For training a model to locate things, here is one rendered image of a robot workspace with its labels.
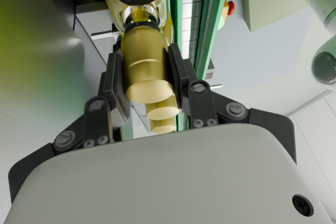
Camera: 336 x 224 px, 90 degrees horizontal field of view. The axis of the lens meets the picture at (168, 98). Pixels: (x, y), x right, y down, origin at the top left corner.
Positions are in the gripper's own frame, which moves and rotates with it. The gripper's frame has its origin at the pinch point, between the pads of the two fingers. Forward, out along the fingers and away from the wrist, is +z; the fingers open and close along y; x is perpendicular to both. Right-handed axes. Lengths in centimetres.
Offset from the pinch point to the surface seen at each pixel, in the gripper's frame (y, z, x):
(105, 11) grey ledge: -8.3, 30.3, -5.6
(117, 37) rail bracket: -5.5, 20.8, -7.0
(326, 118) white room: 365, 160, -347
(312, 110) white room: 365, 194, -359
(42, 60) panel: -11.7, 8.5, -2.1
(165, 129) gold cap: 0.4, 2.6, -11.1
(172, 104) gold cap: 1.6, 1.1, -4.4
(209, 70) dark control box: 22, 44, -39
